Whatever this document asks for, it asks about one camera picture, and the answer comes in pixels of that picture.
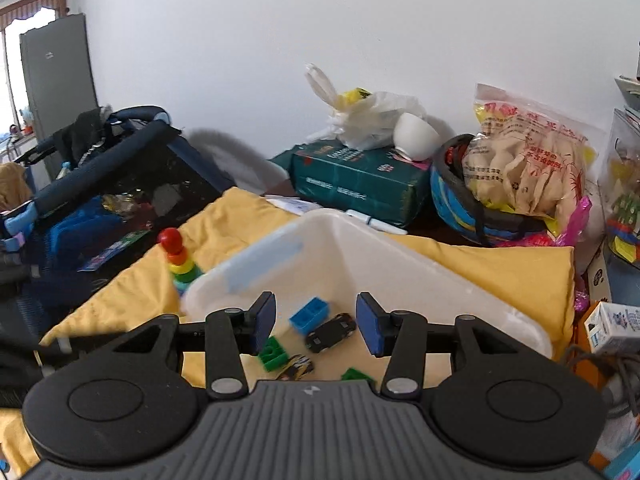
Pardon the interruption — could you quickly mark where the white plastic bin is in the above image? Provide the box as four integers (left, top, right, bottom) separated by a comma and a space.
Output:
180, 209, 553, 396

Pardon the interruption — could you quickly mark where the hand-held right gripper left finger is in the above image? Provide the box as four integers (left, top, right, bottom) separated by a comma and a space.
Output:
111, 290, 277, 402

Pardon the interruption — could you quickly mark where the green building block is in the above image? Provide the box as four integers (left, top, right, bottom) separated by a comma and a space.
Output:
341, 367, 376, 386
257, 336, 290, 372

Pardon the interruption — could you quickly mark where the small white carton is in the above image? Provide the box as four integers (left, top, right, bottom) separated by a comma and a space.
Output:
584, 301, 640, 353

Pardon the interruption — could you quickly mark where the white bowl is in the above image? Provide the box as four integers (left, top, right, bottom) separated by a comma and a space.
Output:
392, 112, 441, 161

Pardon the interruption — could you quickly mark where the grey refrigerator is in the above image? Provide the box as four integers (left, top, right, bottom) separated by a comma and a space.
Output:
19, 14, 100, 181

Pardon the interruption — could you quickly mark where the clear box of colourful toys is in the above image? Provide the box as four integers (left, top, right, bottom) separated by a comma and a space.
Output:
602, 107, 640, 266

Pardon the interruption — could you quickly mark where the dark green box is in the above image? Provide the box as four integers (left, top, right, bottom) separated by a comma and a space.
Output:
290, 142, 433, 228

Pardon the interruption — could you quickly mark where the grey cable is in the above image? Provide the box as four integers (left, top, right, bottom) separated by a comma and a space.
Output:
560, 342, 640, 418

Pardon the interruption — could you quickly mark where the white plastic bag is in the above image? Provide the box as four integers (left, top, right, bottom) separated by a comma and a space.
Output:
304, 62, 428, 151

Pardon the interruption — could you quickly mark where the blue helmet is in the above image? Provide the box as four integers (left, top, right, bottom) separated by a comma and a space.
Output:
430, 134, 551, 247

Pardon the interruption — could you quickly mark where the striped yellow black toy car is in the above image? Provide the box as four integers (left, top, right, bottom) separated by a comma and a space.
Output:
276, 354, 316, 382

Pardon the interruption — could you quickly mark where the dark blue playpen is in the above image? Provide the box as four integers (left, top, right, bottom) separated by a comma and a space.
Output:
0, 105, 236, 411

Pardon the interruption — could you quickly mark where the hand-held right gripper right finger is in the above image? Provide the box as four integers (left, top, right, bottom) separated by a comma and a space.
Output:
355, 291, 522, 402

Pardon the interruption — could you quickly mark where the rainbow stacking ring toy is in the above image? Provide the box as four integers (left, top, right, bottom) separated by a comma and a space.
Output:
157, 227, 203, 296

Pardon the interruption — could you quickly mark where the blue building block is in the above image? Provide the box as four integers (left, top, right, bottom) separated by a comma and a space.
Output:
289, 297, 330, 335

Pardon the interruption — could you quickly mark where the pink plastic bag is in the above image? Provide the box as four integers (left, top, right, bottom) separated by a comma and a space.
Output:
492, 195, 593, 248

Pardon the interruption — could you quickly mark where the white marker pen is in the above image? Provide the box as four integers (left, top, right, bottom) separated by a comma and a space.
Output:
345, 209, 408, 237

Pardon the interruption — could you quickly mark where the clear bag of crackers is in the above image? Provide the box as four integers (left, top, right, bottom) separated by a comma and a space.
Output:
462, 83, 598, 221

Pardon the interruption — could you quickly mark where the yellow cloth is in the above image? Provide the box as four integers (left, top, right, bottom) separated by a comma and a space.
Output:
0, 187, 576, 480

